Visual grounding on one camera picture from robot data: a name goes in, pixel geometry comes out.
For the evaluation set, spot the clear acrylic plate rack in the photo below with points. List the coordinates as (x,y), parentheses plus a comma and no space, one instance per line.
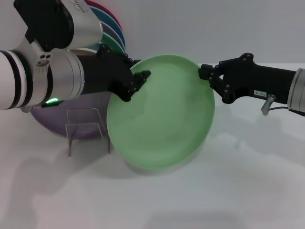
(82,117)

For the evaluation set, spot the grey purple plate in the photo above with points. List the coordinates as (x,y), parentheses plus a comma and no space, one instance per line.
(112,31)

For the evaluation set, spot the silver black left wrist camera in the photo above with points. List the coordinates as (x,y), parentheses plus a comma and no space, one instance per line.
(59,21)

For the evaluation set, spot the teal blue plate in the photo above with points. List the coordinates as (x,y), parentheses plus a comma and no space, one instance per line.
(104,14)

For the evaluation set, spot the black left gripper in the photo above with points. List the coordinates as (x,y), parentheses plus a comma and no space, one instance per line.
(107,74)

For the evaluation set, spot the light green plate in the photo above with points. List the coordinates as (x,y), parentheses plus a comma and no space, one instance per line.
(162,114)

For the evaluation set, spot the dark green plate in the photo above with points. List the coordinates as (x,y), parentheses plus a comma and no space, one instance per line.
(112,41)

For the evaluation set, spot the lilac purple plate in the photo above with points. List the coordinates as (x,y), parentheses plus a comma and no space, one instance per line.
(71,109)

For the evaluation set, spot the red plate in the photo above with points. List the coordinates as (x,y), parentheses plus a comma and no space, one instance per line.
(91,2)

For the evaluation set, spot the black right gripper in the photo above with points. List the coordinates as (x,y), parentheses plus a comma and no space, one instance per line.
(267,81)

